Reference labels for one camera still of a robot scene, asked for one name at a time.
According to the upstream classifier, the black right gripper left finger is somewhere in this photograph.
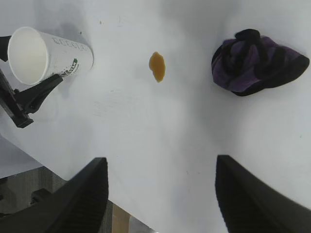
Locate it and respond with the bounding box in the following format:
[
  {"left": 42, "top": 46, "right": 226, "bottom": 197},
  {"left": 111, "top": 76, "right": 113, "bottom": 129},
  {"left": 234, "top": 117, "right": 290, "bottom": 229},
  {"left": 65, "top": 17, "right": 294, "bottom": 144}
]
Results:
[{"left": 0, "top": 157, "right": 109, "bottom": 233}]

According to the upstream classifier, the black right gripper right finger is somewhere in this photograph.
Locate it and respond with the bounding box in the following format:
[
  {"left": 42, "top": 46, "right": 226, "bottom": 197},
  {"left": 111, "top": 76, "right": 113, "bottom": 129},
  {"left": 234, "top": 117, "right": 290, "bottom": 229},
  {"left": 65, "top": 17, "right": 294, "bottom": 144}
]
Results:
[{"left": 215, "top": 154, "right": 311, "bottom": 233}]

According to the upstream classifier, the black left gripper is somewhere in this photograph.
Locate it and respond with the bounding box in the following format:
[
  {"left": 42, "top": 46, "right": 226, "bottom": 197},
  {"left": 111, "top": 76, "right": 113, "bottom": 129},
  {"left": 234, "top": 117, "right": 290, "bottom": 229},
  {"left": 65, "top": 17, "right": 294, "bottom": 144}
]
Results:
[{"left": 0, "top": 35, "right": 65, "bottom": 129}]

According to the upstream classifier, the white paper coffee cup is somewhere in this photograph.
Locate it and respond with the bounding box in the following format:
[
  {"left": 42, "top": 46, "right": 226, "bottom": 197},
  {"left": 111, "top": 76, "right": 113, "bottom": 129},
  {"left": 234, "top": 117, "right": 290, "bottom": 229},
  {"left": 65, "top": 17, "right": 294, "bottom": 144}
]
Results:
[{"left": 7, "top": 26, "right": 95, "bottom": 86}]

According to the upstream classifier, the purple and black cloth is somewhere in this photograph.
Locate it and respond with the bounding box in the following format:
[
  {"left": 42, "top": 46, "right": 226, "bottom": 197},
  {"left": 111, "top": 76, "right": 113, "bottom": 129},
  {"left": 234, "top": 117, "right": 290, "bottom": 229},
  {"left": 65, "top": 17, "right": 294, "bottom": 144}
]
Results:
[{"left": 210, "top": 28, "right": 311, "bottom": 97}]

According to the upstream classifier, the small black equipment base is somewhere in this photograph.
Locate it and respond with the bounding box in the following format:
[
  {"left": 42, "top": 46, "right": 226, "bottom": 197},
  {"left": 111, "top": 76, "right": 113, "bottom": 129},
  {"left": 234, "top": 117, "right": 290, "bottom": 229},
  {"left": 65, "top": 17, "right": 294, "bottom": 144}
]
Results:
[{"left": 30, "top": 188, "right": 54, "bottom": 207}]

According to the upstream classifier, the light wooden table leg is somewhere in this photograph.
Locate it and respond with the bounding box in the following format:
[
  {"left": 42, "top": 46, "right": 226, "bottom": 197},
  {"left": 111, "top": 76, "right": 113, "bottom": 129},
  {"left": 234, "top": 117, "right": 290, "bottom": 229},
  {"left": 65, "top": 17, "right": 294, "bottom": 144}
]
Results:
[{"left": 112, "top": 206, "right": 129, "bottom": 233}]

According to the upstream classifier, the brown coffee spill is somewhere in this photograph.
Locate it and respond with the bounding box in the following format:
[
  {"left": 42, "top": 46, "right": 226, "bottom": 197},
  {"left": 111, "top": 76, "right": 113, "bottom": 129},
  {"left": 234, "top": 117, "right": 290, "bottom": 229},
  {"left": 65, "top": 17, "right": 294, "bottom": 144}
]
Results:
[{"left": 148, "top": 51, "right": 166, "bottom": 83}]

